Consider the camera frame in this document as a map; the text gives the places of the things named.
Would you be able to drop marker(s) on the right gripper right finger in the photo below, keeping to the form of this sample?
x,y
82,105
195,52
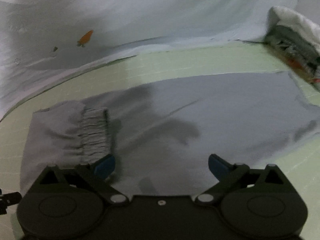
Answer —
x,y
230,176

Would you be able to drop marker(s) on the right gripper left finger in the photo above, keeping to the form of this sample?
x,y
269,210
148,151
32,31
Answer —
x,y
94,178

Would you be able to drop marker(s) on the white folded towel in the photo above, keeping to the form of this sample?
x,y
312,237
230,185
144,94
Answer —
x,y
297,22

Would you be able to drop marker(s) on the stack of folded clothes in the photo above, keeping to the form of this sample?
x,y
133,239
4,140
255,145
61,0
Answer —
x,y
295,51

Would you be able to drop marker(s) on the green grid mat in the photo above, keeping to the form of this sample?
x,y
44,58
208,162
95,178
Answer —
x,y
300,164

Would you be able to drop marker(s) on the grey sweatpants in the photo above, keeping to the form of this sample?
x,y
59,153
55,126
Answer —
x,y
161,134

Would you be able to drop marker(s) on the light blue carrot-print sheet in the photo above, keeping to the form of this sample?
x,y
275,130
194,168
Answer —
x,y
44,42

